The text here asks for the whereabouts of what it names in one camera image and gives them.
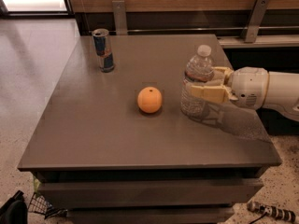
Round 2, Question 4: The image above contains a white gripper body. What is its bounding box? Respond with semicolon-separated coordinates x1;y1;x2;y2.
228;67;269;110

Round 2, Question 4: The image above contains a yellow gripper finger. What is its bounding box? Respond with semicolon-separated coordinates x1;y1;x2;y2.
186;84;231;104
213;66;234;84

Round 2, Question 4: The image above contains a clear plastic water bottle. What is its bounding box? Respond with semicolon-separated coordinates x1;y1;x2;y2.
181;45;214;119

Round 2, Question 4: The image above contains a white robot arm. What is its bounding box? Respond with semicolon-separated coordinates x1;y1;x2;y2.
185;66;299;121

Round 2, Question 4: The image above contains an orange fruit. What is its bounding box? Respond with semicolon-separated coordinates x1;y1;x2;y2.
137;87;162;114

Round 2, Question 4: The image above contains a grey drawer cabinet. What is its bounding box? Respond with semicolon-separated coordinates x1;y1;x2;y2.
19;35;280;224

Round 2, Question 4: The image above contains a blue silver energy drink can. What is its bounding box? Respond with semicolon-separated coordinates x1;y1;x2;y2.
92;29;114;73

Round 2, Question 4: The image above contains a black bag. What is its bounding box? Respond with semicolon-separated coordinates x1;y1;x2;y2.
0;190;28;224

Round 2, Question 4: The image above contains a grey wall shelf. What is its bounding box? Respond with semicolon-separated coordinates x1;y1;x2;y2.
218;35;299;49

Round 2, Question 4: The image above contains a right metal wall bracket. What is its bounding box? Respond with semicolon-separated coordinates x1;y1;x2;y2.
241;0;270;43

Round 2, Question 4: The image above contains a metal wall bracket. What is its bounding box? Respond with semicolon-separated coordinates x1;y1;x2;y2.
241;0;270;43
112;0;128;35

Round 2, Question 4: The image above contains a left metal wall bracket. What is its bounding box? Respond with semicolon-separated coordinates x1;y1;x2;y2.
112;0;128;35

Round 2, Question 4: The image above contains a black white striped handle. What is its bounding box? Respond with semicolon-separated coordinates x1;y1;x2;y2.
247;201;299;224

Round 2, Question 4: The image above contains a black wire basket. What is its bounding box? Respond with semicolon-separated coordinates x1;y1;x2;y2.
28;192;67;219

